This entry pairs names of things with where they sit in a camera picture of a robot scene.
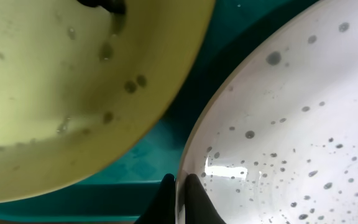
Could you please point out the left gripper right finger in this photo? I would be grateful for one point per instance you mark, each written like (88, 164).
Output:
(198, 207)

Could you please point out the teal plastic tray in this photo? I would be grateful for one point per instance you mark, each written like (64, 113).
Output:
(123, 191)

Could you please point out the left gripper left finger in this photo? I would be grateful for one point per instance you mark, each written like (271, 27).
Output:
(161, 209)

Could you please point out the yellow plate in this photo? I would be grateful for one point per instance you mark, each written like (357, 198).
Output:
(82, 81)

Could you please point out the white plate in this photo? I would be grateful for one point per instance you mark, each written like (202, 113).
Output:
(278, 141)

